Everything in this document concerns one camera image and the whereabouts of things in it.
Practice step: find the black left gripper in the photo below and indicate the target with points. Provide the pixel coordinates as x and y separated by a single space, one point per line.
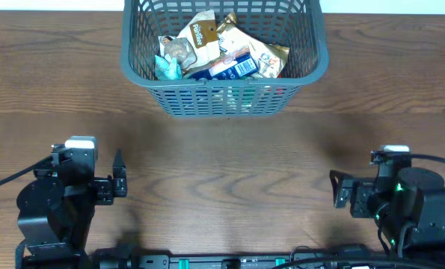
114 187

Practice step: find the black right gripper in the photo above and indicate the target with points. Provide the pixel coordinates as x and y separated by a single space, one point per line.
361 189

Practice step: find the small teal white sachet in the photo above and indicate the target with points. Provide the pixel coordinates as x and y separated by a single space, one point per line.
167 68

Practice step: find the gold foil food pouch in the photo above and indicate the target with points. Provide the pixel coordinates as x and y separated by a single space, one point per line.
270 59

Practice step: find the tissue pocket pack bundle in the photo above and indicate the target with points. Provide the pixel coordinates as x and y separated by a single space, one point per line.
232 66

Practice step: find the beige snack bag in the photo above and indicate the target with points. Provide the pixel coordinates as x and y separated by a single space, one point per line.
196 45

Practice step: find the green lid jar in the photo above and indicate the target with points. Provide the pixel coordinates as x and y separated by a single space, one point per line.
240 98

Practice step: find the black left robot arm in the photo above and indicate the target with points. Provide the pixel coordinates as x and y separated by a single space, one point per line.
56 210

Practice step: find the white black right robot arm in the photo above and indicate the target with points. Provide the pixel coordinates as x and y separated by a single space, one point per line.
408 207

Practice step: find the grey plastic basket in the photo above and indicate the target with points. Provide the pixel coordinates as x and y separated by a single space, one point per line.
295 24

